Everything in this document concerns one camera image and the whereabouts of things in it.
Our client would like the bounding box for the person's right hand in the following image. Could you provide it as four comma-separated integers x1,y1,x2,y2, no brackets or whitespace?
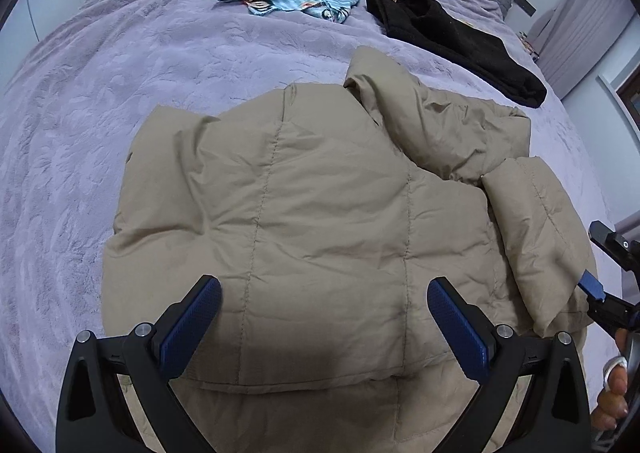
590,327,636,431

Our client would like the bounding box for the white framed window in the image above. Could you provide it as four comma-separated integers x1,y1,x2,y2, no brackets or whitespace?
596,67,640,136

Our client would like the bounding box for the grey curtain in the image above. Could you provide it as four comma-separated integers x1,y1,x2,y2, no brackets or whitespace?
530,0,640,101

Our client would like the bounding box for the small colourful bedside item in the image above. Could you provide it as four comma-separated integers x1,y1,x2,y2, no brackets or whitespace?
518,30,540,63

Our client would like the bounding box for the beige puffer jacket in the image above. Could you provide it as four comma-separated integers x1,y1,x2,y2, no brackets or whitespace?
100,46,598,453

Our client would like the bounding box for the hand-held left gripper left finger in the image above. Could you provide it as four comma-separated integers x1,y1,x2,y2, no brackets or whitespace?
56,274,222,453

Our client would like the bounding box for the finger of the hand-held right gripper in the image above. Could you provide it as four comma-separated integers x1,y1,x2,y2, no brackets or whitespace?
579,270,640,338
588,220,640,279

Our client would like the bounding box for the lilac textured blanket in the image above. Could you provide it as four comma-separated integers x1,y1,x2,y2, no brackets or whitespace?
0,0,626,453

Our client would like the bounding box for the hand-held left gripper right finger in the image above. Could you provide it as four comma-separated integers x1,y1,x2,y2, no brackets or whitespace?
427,275,593,453

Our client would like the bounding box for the black fleece garment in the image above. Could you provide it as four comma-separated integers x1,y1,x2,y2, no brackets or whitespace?
366,0,548,109

